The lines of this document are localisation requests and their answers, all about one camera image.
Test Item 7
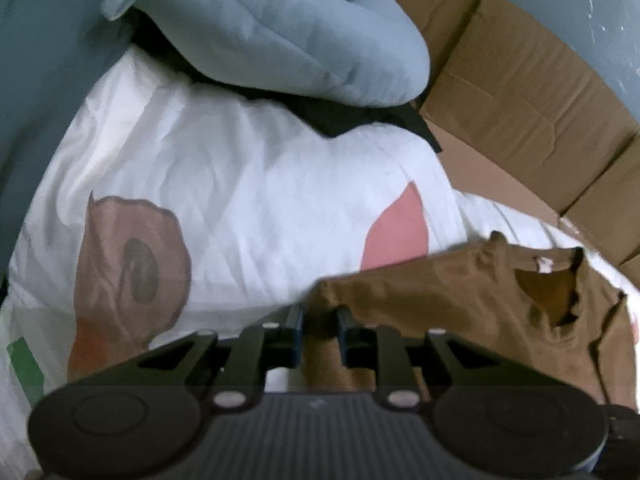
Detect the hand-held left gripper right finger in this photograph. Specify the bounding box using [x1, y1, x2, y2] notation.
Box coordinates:
[335, 306, 506, 408]

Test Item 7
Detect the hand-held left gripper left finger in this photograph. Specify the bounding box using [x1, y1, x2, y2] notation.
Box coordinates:
[135, 304, 306, 408]

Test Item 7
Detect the brown printed t-shirt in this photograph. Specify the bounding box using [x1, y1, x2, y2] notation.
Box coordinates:
[302, 230, 636, 407]

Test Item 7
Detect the white cartoon printed bedsheet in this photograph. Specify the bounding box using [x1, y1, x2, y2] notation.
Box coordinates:
[0, 50, 640, 480]

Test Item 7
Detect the flattened cardboard sheet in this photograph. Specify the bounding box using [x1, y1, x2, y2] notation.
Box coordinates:
[300, 0, 640, 273]

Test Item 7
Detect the grey-blue bed sheet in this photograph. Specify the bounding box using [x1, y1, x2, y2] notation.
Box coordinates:
[0, 0, 177, 293]

